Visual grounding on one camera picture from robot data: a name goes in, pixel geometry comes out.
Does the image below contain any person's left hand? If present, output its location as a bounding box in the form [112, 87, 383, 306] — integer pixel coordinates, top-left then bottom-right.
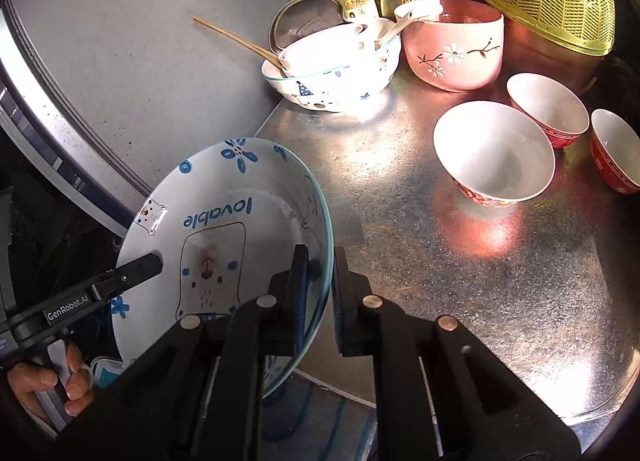
[7, 342, 96, 423]

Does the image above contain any red patterned bowl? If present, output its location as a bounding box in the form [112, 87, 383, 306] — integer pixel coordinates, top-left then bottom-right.
[590, 109, 640, 196]
[433, 101, 556, 208]
[506, 73, 591, 149]

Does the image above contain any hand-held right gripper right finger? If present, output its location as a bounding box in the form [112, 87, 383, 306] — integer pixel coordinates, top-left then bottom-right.
[331, 245, 582, 461]

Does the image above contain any small white bowl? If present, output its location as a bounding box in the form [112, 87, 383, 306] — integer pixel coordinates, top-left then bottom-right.
[350, 17, 397, 52]
[277, 22, 370, 78]

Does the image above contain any white plate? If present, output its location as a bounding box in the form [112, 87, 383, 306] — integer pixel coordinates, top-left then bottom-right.
[110, 137, 335, 399]

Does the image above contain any white ceramic spoon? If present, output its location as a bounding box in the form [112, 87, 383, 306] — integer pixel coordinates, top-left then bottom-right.
[375, 1, 445, 50]

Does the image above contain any wooden chopstick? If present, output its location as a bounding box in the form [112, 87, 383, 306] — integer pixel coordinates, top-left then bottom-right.
[191, 16, 287, 72]
[205, 23, 290, 76]

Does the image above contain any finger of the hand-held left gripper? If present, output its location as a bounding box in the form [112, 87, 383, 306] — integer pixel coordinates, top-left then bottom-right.
[90, 251, 164, 303]

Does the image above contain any large white floral bowl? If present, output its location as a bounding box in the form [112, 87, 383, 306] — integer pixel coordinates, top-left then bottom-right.
[261, 33, 402, 113]

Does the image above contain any white box teal print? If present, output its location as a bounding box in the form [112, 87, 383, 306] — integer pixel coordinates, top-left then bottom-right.
[92, 356, 124, 390]

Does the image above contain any copper pot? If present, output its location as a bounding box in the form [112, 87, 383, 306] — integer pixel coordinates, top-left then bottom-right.
[502, 16, 601, 92]

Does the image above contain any round steel dish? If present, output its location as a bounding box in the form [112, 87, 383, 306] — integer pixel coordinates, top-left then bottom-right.
[268, 0, 351, 54]

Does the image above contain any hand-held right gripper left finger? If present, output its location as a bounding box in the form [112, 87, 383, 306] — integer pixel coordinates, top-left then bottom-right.
[50, 243, 311, 461]

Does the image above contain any silver refrigerator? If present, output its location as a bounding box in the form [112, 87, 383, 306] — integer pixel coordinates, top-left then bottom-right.
[0, 0, 296, 240]

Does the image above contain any pink bowl with branch print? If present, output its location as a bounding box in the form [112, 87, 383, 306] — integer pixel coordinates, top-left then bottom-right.
[394, 0, 505, 93]

